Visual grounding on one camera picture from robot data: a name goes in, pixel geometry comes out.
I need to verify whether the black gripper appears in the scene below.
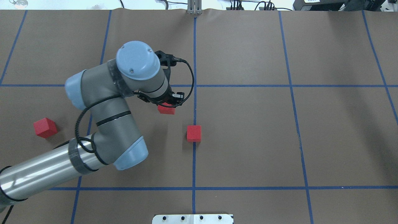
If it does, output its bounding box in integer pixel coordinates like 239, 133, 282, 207
137, 50, 185, 108

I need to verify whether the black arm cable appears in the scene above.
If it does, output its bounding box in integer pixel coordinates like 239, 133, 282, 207
74, 57, 195, 165

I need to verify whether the white pillar base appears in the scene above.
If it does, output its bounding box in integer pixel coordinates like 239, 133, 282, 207
152, 214, 234, 224

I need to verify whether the black box with label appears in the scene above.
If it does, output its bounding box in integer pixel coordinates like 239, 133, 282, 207
293, 0, 346, 11

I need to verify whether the red block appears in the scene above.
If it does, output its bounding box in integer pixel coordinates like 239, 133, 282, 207
34, 118, 58, 138
186, 125, 202, 142
157, 103, 175, 115

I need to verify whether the aluminium frame post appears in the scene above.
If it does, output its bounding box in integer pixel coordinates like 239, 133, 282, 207
187, 0, 203, 15

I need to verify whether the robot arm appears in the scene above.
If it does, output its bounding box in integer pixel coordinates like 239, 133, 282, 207
1, 41, 189, 211

